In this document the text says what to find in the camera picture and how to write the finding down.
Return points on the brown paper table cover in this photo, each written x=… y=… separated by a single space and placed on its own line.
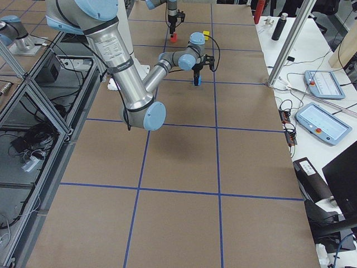
x=213 y=187

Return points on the red block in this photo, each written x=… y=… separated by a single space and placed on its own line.
x=173 y=38

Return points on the white pedestal column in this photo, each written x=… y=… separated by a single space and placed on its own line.
x=123 y=28

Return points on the teach pendant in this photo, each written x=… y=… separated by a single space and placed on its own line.
x=323 y=84
x=322 y=124

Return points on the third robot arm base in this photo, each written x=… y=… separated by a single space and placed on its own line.
x=15 y=36

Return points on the black water bottle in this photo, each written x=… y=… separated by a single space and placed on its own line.
x=279 y=27

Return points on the far teach pendant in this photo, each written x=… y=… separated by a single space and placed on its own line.
x=323 y=84

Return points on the near teach pendant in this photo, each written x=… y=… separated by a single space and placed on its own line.
x=322 y=124

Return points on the black monitor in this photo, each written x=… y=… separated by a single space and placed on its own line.
x=340 y=174

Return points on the yellow block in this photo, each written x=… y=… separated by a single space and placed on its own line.
x=206 y=35

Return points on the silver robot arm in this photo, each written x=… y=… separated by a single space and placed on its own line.
x=172 y=12
x=99 y=21

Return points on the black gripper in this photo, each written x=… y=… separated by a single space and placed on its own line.
x=172 y=19
x=197 y=67

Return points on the black box device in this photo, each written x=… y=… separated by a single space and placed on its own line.
x=312 y=184

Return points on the aluminium frame post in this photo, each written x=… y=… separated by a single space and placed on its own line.
x=296 y=28

